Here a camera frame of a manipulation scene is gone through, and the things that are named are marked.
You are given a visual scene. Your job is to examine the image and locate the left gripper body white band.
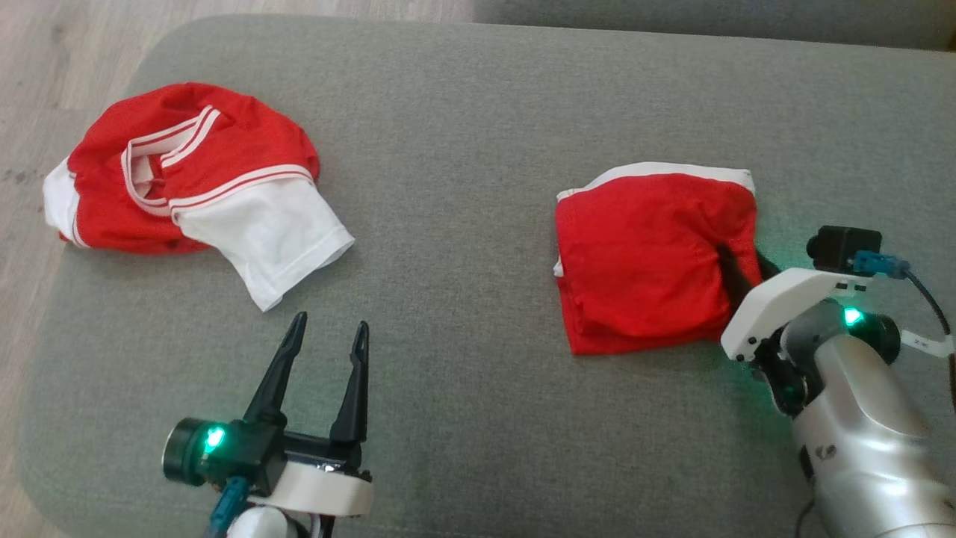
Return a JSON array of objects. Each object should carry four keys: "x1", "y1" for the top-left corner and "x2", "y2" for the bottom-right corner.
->
[{"x1": 162, "y1": 416, "x2": 375, "y2": 519}]

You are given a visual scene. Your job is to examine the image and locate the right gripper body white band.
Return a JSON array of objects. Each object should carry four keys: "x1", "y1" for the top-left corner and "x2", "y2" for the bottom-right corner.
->
[{"x1": 720, "y1": 267, "x2": 901, "y2": 416}]

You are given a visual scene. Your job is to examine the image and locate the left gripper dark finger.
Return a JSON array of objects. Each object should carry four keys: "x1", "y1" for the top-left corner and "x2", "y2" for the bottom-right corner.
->
[
  {"x1": 329, "y1": 321, "x2": 371, "y2": 446},
  {"x1": 243, "y1": 311, "x2": 309, "y2": 429}
]

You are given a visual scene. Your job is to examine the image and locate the red shorts with white trim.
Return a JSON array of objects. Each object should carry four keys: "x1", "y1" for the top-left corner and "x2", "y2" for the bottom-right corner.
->
[{"x1": 553, "y1": 161, "x2": 760, "y2": 356}]

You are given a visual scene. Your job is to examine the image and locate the red and white jersey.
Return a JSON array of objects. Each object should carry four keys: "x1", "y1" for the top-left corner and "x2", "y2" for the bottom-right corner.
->
[{"x1": 43, "y1": 81, "x2": 356, "y2": 313}]

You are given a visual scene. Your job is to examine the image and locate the large grey sofa seat cushion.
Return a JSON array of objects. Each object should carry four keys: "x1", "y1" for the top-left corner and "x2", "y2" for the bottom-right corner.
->
[{"x1": 15, "y1": 13, "x2": 956, "y2": 538}]

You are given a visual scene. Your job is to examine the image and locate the small grey sofa cushion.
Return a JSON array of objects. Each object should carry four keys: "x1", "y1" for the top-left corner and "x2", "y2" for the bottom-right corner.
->
[{"x1": 471, "y1": 0, "x2": 956, "y2": 52}]

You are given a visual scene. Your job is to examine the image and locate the left camera cable blue plug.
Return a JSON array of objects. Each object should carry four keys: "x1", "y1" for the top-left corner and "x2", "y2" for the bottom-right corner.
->
[{"x1": 205, "y1": 478, "x2": 252, "y2": 538}]

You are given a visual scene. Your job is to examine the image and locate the camera cable blue plug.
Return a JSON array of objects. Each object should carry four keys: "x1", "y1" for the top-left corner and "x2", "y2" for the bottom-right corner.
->
[
  {"x1": 851, "y1": 250, "x2": 956, "y2": 416},
  {"x1": 205, "y1": 478, "x2": 252, "y2": 538}
]

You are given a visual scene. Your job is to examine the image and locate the right camera cable blue plug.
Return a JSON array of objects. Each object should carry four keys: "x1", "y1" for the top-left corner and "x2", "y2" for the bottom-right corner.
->
[{"x1": 851, "y1": 250, "x2": 956, "y2": 416}]

